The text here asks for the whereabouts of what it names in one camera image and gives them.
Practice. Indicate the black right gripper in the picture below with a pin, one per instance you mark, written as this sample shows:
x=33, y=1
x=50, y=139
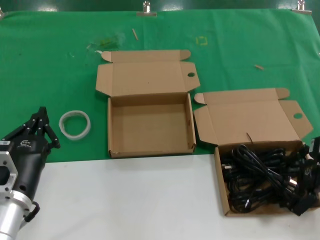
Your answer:
x=310, y=175

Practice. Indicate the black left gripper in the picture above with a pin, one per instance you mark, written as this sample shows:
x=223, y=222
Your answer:
x=27, y=160

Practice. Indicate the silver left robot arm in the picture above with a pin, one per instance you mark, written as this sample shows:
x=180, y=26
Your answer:
x=12, y=215

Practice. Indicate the open brown cardboard box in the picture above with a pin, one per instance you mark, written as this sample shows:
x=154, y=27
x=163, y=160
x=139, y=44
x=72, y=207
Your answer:
x=237, y=112
x=150, y=125

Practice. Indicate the white tape roll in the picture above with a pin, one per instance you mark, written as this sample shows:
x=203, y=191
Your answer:
x=63, y=130

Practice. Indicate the green table cloth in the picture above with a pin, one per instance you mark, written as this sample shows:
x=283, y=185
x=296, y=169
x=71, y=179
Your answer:
x=50, y=62

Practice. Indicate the clear stained tape patch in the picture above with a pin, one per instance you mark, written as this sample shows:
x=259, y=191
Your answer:
x=107, y=42

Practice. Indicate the small wooden chip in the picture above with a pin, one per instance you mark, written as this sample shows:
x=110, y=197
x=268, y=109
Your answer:
x=259, y=67

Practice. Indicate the thin wooden stick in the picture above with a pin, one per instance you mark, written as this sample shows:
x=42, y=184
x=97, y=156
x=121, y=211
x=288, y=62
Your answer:
x=135, y=34

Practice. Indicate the silver binder clip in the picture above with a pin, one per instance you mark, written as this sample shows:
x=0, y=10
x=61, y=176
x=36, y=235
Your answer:
x=146, y=13
x=301, y=10

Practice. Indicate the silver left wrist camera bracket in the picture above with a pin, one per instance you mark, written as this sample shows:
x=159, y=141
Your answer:
x=7, y=172

